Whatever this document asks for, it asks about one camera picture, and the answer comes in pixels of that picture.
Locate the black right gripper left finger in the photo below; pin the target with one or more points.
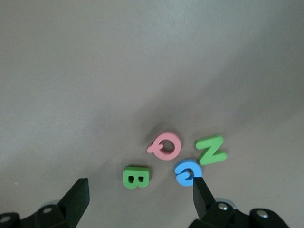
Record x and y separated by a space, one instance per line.
76 202

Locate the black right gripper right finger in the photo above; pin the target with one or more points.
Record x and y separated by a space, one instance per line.
204 199

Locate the blue foam letter G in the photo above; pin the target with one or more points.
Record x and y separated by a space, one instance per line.
178 172

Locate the green foam letter N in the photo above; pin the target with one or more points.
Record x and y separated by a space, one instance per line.
210 152

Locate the green foam letter B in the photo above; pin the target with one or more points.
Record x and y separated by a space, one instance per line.
135 186

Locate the pink foam letter Q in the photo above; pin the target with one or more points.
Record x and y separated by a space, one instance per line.
166 135

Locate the brown table mat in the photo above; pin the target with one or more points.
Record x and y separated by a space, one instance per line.
95 71

